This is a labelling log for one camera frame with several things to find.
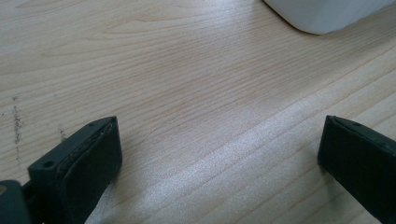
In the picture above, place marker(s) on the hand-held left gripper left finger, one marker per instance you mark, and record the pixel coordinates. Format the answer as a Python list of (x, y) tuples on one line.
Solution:
[(84, 174)]

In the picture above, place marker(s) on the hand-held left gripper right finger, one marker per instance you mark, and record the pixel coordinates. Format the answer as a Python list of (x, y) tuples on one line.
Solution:
[(361, 161)]

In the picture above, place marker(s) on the white container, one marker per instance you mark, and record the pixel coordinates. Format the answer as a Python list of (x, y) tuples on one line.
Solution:
[(323, 14)]

